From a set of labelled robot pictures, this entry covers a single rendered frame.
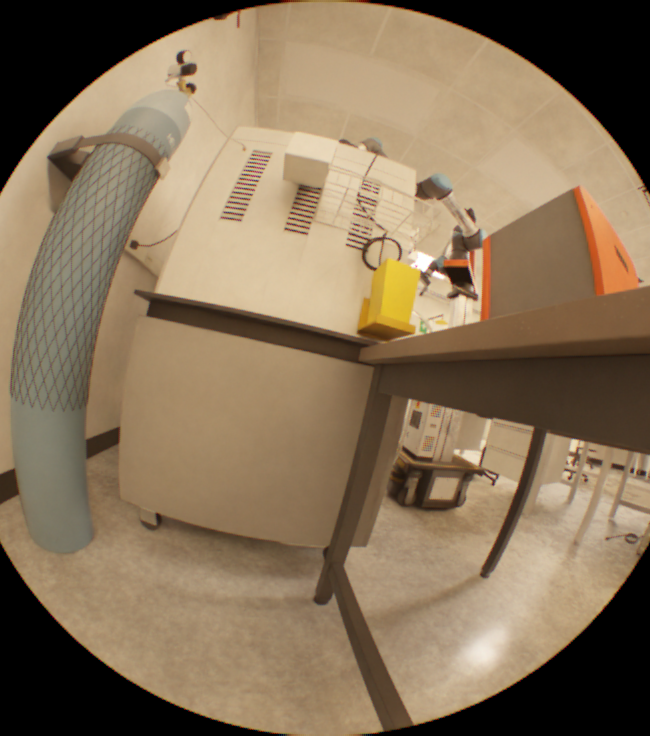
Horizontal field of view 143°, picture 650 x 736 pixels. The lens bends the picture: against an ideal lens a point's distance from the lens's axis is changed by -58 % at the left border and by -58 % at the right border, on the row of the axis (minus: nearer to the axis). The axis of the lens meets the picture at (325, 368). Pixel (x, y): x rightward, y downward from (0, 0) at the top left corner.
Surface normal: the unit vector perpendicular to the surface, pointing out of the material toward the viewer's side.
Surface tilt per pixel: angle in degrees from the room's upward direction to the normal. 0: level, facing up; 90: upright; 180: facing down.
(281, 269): 90
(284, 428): 90
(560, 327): 90
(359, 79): 180
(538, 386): 90
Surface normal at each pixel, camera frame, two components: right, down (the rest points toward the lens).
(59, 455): 0.94, 0.19
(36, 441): 0.65, 0.11
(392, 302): 0.14, 0.05
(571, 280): -0.96, -0.22
